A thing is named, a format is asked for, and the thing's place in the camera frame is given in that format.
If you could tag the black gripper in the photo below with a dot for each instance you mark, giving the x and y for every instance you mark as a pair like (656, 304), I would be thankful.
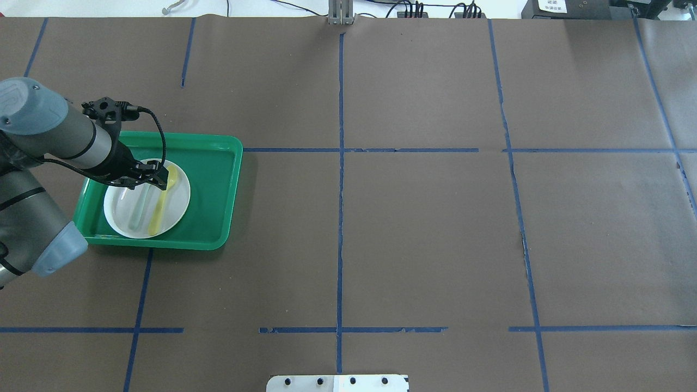
(116, 161)

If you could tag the yellow plastic spoon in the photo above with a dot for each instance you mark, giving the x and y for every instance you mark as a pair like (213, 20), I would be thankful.
(158, 213)

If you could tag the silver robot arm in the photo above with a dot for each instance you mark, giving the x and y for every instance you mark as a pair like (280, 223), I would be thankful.
(40, 126)

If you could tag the white round plate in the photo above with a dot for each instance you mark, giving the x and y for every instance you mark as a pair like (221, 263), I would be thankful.
(118, 205)

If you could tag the pale green plastic fork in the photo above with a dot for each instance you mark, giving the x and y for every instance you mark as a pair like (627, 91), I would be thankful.
(137, 215)

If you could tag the green plastic tray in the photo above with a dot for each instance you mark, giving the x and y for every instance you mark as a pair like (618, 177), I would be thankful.
(212, 165)

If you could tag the black computer box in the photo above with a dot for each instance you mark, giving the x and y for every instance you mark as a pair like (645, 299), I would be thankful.
(575, 10)

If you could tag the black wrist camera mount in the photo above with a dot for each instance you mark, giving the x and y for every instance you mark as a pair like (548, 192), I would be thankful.
(109, 114)

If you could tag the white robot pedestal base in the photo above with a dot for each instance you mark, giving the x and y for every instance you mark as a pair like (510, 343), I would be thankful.
(356, 382)

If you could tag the aluminium frame post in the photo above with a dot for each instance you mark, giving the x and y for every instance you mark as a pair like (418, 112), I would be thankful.
(341, 12)

